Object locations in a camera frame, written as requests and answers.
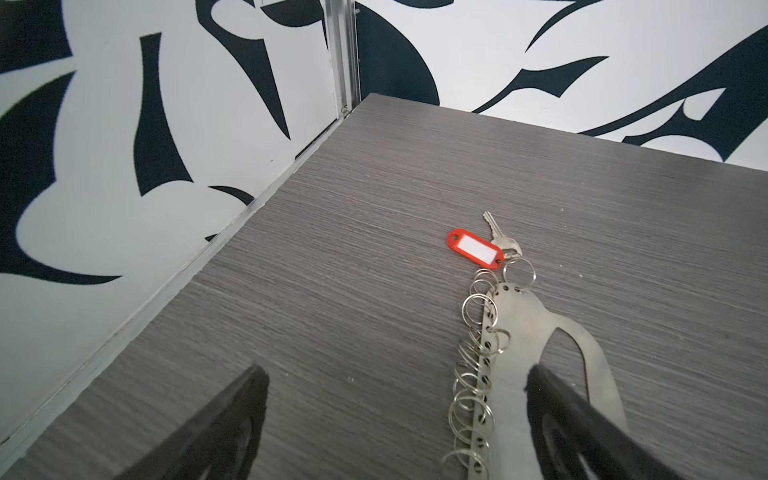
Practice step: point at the silver key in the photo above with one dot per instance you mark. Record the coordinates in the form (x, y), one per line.
(509, 247)

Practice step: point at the red key tag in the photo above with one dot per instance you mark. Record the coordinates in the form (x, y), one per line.
(479, 251)

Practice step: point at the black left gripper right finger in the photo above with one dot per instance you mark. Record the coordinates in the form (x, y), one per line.
(572, 439)

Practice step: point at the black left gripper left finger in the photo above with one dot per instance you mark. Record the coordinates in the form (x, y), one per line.
(220, 441)

